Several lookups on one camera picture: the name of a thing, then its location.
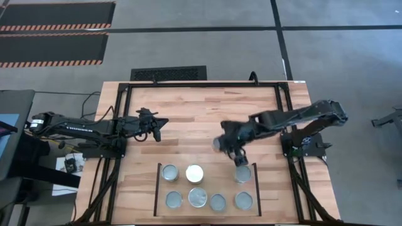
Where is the white mixed fruit can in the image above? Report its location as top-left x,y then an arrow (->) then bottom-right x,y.
187,186 -> 209,208

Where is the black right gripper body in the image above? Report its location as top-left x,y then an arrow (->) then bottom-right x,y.
219,121 -> 252,155

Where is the short green orange-print can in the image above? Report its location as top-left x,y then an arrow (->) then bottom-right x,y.
209,193 -> 227,212

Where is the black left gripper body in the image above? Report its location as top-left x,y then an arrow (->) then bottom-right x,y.
138,115 -> 154,136

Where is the black floor vent grille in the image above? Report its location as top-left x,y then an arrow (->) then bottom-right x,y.
130,65 -> 208,82

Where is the white paper sheet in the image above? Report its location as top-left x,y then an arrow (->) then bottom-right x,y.
51,155 -> 86,197

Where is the light green oranges can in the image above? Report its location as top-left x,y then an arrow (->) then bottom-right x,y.
234,191 -> 254,211

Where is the large silver topped can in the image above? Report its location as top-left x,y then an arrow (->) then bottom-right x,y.
185,164 -> 205,185

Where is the black mat orange striped edge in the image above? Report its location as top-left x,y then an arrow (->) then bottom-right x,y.
0,1 -> 117,33
0,32 -> 109,68

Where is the green red patterned can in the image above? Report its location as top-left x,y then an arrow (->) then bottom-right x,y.
161,163 -> 180,182

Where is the black aluminium table frame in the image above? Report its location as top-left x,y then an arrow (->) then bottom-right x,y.
73,80 -> 342,226

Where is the black floor cable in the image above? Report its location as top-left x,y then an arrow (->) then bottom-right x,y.
80,90 -> 102,119

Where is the teal labelled can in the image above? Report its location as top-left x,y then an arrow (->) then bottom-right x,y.
234,165 -> 253,184

